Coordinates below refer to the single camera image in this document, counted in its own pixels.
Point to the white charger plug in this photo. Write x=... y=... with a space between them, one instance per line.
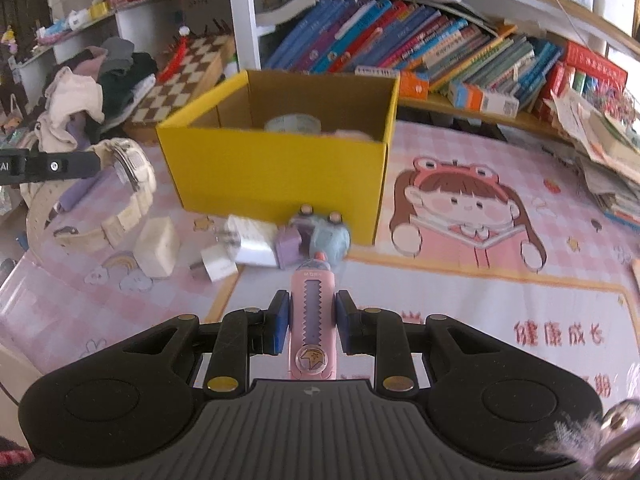
x=215 y=266
x=255 y=242

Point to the pile of clothes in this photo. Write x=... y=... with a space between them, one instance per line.
x=75 y=95

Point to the cream rectangular block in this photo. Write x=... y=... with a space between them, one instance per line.
x=157 y=247

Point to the wooden chessboard box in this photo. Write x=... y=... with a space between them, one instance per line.
x=185 y=75

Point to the row of books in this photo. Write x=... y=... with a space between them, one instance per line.
x=380 y=35

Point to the pink utility knife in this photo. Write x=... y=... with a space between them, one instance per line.
x=312 y=310

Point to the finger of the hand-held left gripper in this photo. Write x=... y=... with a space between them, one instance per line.
x=55 y=166

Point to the pink checkered desktop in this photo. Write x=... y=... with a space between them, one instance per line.
x=550 y=240

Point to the fluffy keyring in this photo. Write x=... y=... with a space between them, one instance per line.
x=575 y=440

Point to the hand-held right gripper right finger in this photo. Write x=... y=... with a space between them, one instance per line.
x=342 y=320

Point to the thick red book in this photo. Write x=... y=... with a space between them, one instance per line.
x=595 y=65

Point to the clear tape roll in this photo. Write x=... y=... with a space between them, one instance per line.
x=292 y=122

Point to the stack of papers and books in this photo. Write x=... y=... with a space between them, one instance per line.
x=605 y=160

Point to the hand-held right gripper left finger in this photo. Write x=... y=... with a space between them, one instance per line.
x=281 y=320

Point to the red tassel ornament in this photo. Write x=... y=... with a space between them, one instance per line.
x=175 y=62

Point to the pink pig plush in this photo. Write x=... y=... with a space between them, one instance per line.
x=355 y=134

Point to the white shelf unit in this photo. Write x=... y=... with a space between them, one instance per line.
x=245 y=20

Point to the yellow cardboard box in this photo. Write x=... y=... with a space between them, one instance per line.
x=280 y=180

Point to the orange white blue box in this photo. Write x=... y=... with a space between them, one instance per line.
x=480 y=97

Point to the purple garment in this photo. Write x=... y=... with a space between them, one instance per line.
x=85 y=190

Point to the person's red garment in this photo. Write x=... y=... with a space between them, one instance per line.
x=12 y=455

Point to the cream wristwatch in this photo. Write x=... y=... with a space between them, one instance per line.
x=135 y=160

